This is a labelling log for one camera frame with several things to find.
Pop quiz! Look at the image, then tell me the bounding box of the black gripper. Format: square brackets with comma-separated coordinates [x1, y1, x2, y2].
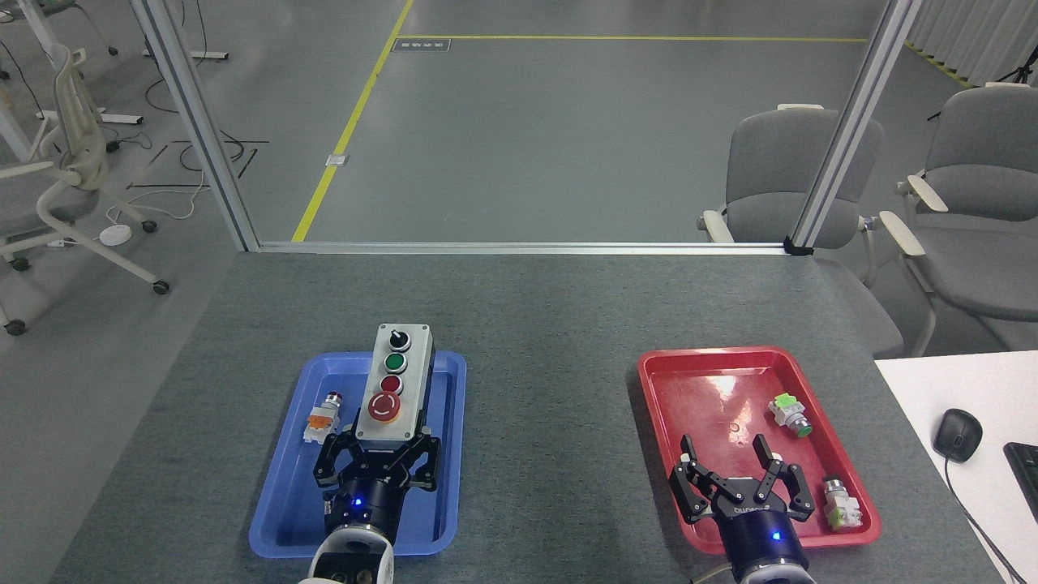
[668, 433, 817, 582]
[315, 432, 442, 546]

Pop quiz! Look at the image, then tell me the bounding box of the grey push button control box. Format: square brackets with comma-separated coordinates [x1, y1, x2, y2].
[354, 323, 435, 449]

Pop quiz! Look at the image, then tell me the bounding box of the red plastic tray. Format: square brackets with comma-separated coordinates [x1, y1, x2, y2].
[637, 346, 883, 556]

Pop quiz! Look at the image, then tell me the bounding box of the blue plastic tray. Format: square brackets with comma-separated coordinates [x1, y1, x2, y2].
[248, 350, 468, 559]

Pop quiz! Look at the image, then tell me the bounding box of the white side table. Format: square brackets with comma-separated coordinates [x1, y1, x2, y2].
[874, 350, 1038, 584]

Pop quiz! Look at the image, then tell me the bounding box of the black computer mouse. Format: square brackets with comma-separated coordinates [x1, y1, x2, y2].
[933, 408, 984, 464]

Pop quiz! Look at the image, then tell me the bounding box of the black keyboard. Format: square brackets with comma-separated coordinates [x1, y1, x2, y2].
[1003, 442, 1038, 524]

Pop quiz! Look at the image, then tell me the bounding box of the grey armchair with narrow back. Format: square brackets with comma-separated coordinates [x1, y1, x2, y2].
[697, 104, 906, 359]

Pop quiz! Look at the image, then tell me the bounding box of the grey armchair with wide back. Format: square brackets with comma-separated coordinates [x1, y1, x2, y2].
[879, 82, 1038, 359]

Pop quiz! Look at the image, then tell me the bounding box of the white mesh office chair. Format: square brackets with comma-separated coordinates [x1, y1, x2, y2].
[0, 47, 172, 337]

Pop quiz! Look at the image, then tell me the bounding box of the black tripod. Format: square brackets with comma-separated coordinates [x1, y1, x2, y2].
[926, 47, 1038, 124]

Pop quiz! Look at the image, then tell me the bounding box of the red push button switch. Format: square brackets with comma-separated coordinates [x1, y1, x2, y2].
[303, 393, 345, 446]

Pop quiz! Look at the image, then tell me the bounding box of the green push button switch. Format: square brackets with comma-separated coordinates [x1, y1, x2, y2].
[769, 393, 815, 439]

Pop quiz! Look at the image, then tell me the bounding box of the silver headed white switch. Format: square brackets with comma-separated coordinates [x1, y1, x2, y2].
[822, 476, 864, 532]

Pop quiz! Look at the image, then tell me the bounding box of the black mouse cable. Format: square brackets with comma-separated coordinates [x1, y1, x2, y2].
[944, 458, 1029, 584]

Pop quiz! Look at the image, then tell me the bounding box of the silver aluminium table rail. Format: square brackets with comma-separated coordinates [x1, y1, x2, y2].
[256, 241, 792, 256]

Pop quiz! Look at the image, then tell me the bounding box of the white floor cable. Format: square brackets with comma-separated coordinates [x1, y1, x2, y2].
[105, 166, 210, 228]

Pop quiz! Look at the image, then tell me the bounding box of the black floor cable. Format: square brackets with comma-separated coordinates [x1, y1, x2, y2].
[126, 0, 270, 190]

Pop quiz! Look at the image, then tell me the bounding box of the silver aluminium post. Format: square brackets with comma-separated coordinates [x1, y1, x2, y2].
[130, 0, 261, 253]
[785, 0, 924, 256]

